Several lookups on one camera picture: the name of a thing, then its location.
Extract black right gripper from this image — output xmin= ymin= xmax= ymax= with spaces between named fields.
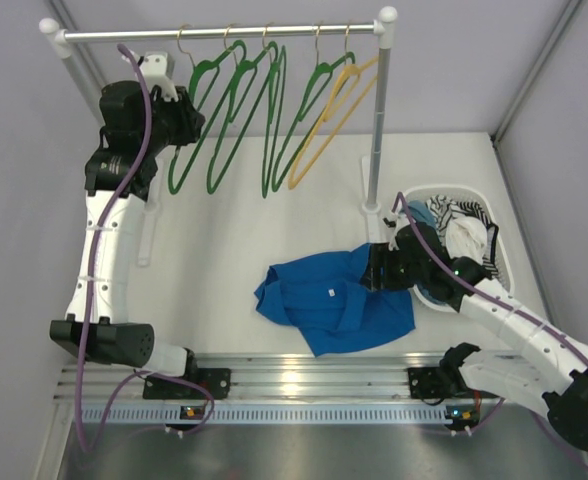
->
xmin=361 ymin=241 xmax=428 ymax=291

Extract green hanger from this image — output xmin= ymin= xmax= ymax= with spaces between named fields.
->
xmin=166 ymin=24 xmax=248 ymax=195
xmin=205 ymin=22 xmax=280 ymax=196
xmin=261 ymin=22 xmax=287 ymax=199
xmin=269 ymin=22 xmax=355 ymax=193

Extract blue tank top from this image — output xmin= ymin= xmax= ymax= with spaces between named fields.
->
xmin=254 ymin=243 xmax=415 ymax=357

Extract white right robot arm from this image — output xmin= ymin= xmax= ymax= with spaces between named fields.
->
xmin=361 ymin=223 xmax=588 ymax=452

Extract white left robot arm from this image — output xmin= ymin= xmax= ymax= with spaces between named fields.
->
xmin=49 ymin=80 xmax=204 ymax=397

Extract yellow hanger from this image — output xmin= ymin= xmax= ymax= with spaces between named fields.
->
xmin=286 ymin=22 xmax=380 ymax=190

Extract light blue garment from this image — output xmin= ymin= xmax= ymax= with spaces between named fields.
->
xmin=408 ymin=200 xmax=436 ymax=230

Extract striped black white garment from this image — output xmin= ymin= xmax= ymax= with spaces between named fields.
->
xmin=426 ymin=195 xmax=500 ymax=279

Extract white laundry basket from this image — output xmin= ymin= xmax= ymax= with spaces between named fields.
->
xmin=404 ymin=183 xmax=515 ymax=301

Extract metal clothes rack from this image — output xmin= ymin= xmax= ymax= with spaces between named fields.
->
xmin=39 ymin=1 xmax=398 ymax=242

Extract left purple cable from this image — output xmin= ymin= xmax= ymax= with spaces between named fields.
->
xmin=73 ymin=43 xmax=215 ymax=454

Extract purple cable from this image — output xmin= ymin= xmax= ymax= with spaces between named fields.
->
xmin=392 ymin=192 xmax=588 ymax=480
xmin=73 ymin=43 xmax=215 ymax=454

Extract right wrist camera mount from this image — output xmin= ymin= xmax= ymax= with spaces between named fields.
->
xmin=383 ymin=212 xmax=410 ymax=236

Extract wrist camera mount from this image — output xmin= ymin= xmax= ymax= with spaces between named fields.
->
xmin=383 ymin=212 xmax=410 ymax=236
xmin=130 ymin=50 xmax=178 ymax=102

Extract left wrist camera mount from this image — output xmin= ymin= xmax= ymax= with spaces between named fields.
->
xmin=130 ymin=50 xmax=178 ymax=102

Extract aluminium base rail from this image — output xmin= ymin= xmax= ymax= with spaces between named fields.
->
xmin=56 ymin=349 xmax=588 ymax=401

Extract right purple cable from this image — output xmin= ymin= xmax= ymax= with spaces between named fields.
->
xmin=392 ymin=192 xmax=588 ymax=480

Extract perforated cable duct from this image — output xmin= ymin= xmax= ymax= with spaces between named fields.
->
xmin=82 ymin=403 xmax=453 ymax=425

